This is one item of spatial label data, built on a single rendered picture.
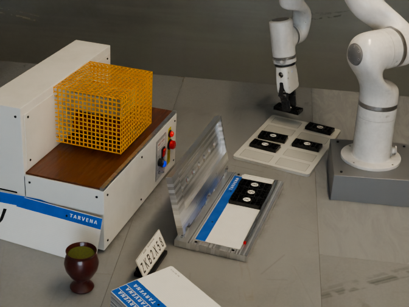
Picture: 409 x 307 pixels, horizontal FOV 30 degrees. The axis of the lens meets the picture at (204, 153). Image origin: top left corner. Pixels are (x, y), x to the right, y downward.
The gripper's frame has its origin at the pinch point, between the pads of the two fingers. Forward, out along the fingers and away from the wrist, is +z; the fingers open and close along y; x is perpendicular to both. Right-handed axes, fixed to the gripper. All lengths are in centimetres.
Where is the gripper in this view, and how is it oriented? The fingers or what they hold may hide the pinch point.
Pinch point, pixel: (288, 103)
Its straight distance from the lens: 283.8
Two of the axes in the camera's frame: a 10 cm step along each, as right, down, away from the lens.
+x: -8.7, -0.6, 4.8
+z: 1.3, 9.2, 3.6
